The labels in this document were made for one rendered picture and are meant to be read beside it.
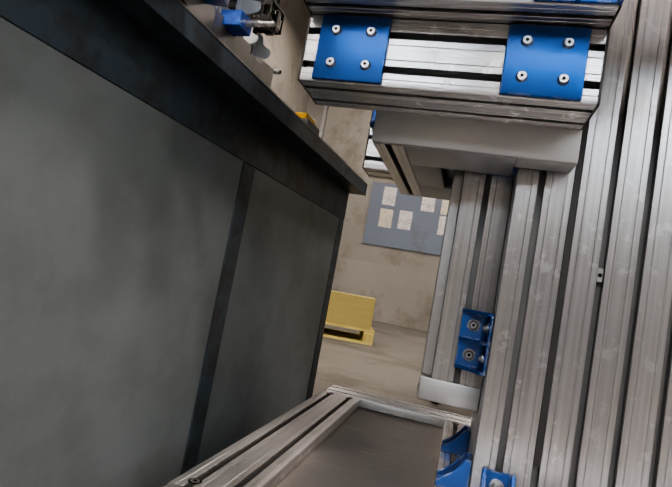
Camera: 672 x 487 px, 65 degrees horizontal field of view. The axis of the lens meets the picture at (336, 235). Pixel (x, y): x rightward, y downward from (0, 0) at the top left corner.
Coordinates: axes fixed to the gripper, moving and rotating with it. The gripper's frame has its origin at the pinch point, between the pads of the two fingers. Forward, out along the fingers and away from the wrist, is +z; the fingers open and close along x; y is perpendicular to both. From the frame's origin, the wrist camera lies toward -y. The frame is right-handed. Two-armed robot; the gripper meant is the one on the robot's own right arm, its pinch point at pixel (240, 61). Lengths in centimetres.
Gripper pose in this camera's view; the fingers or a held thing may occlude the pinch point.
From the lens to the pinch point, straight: 134.1
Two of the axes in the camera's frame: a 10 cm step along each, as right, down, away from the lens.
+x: 2.9, 1.4, 9.5
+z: -1.8, 9.8, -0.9
